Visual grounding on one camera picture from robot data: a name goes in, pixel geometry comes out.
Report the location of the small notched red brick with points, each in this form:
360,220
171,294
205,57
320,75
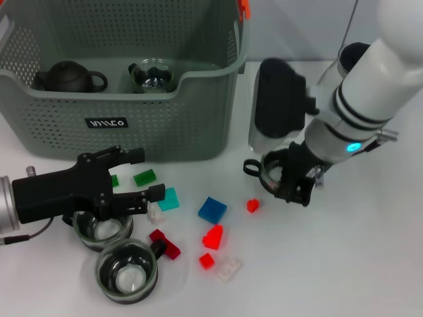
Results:
252,205

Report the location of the white flat toy plate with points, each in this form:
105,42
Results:
228,269

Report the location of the white studded toy brick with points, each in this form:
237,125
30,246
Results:
155,214

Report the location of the dark red long brick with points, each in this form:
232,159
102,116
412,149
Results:
172,251

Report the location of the grey perforated plastic storage bin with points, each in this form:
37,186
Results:
165,132

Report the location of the small red cube brick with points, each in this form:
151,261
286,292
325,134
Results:
206,261

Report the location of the blue square toy brick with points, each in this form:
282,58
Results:
211,209

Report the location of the glass teacup with black holder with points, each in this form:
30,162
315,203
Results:
152,79
125,280
99,237
271,178

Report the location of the red sloped toy brick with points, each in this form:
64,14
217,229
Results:
213,237

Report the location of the cyan sloped toy brick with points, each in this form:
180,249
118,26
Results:
170,199

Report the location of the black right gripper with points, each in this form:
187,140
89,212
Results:
299,165

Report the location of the dark clay teapot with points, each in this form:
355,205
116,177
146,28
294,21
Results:
66,77

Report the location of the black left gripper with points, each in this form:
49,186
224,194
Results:
56,195

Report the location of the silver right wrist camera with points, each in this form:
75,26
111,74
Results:
277,99

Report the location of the green toy brick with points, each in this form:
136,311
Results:
144,177
115,181

